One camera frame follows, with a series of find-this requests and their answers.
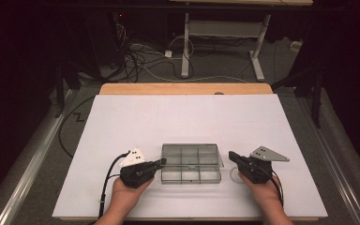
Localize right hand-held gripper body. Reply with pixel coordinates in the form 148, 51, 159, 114
237, 145, 291, 185

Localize black metal stand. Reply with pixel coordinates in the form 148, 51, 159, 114
53, 59, 83, 119
271, 62, 326, 129

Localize clear plastic compartment box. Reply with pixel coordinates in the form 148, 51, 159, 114
160, 142, 225, 185

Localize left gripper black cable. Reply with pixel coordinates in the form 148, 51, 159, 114
97, 152, 129, 219

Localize white metal desk frame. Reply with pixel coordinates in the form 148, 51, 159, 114
168, 0, 314, 83

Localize bundle of black cables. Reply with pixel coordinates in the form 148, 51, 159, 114
111, 12, 184, 83

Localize person's right hand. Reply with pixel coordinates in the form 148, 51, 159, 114
237, 172, 284, 211

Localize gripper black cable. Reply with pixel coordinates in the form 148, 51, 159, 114
97, 152, 129, 219
270, 173, 285, 208

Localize small white floor box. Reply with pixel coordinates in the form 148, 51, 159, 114
290, 40, 303, 53

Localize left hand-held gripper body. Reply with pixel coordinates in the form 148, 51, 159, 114
119, 147, 158, 189

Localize metal floor rail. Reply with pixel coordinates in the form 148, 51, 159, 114
294, 97, 360, 225
0, 88, 78, 225

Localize person's left hand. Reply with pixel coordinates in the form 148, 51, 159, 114
111, 177, 155, 214

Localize white floor cable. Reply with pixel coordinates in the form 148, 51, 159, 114
127, 36, 249, 84

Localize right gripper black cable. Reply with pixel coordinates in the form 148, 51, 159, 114
270, 173, 285, 208

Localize black floor cable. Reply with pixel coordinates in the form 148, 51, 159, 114
58, 95, 98, 158

